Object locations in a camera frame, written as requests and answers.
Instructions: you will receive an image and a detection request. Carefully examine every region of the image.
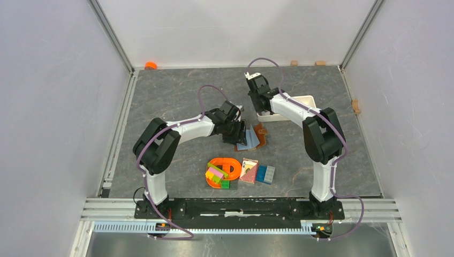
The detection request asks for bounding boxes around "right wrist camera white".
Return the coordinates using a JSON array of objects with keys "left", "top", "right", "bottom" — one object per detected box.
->
[{"left": 244, "top": 72, "right": 262, "bottom": 81}]

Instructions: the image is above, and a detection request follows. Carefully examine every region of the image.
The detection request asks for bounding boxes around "white plastic tray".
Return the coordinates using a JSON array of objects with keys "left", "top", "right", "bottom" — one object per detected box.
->
[{"left": 256, "top": 95, "right": 320, "bottom": 126}]

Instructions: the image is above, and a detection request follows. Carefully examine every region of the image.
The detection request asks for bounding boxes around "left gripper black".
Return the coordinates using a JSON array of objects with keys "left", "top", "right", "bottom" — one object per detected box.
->
[{"left": 222, "top": 118, "right": 247, "bottom": 146}]

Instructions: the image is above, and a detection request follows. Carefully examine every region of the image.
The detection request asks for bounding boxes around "green building brick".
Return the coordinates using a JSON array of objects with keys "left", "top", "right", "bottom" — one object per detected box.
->
[{"left": 221, "top": 180, "right": 230, "bottom": 190}]

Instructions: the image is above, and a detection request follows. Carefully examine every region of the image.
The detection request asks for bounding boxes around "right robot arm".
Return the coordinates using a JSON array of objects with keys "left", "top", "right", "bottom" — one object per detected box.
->
[{"left": 245, "top": 73, "right": 345, "bottom": 218}]

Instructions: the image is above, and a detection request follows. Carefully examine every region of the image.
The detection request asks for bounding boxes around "orange round cap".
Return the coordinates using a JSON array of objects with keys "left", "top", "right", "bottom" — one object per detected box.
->
[{"left": 144, "top": 62, "right": 157, "bottom": 70}]

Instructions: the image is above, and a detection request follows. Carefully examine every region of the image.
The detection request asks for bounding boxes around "wooden curved piece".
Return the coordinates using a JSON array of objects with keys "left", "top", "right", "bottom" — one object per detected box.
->
[{"left": 351, "top": 99, "right": 361, "bottom": 115}]

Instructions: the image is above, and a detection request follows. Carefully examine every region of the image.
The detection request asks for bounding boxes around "white cable comb strip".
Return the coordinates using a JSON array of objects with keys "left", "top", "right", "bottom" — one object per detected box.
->
[{"left": 93, "top": 221, "right": 316, "bottom": 236}]

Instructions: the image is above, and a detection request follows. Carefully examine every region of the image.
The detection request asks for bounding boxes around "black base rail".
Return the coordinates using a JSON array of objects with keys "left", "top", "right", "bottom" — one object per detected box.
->
[{"left": 134, "top": 197, "right": 345, "bottom": 229}]

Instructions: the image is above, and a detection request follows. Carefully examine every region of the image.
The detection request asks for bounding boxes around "playing card box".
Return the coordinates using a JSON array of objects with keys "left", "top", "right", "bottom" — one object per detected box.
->
[{"left": 239, "top": 158, "right": 259, "bottom": 184}]

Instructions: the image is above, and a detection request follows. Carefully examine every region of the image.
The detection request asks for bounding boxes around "dark grey building brick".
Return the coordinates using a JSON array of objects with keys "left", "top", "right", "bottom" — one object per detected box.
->
[{"left": 229, "top": 180, "right": 238, "bottom": 190}]

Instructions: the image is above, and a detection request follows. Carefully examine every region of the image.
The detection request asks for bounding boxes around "orange plastic loop toy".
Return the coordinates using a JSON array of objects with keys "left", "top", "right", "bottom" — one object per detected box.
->
[{"left": 205, "top": 157, "right": 241, "bottom": 190}]

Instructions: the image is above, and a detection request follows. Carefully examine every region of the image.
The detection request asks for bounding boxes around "blue building brick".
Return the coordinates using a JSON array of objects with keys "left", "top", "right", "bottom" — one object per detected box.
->
[{"left": 255, "top": 165, "right": 267, "bottom": 183}]

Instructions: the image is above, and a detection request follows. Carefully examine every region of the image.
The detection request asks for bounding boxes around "pink yellow brick stack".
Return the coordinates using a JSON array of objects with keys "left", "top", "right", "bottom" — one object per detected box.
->
[{"left": 205, "top": 163, "right": 228, "bottom": 184}]

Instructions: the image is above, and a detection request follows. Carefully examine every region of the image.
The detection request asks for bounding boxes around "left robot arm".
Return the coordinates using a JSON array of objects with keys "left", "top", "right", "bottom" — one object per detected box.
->
[{"left": 132, "top": 101, "right": 248, "bottom": 218}]

